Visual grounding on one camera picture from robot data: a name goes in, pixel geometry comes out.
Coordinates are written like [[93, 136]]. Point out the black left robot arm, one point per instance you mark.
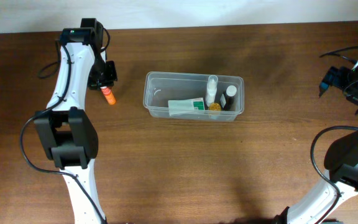
[[66, 133]]

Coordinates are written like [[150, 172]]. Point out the dark bottle with white cap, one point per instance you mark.
[[228, 97]]

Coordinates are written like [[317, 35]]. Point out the white Panadol box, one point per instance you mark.
[[177, 107]]

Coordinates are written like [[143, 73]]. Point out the orange effervescent tablet tube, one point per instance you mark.
[[108, 94]]

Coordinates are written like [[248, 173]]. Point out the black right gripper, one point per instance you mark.
[[332, 78]]

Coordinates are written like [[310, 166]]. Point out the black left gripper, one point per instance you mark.
[[103, 81]]

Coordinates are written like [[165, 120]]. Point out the clear plastic container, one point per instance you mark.
[[161, 87]]

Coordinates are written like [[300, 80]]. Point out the small jar with gold lid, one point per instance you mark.
[[215, 109]]

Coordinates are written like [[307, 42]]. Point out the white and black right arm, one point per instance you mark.
[[339, 179]]

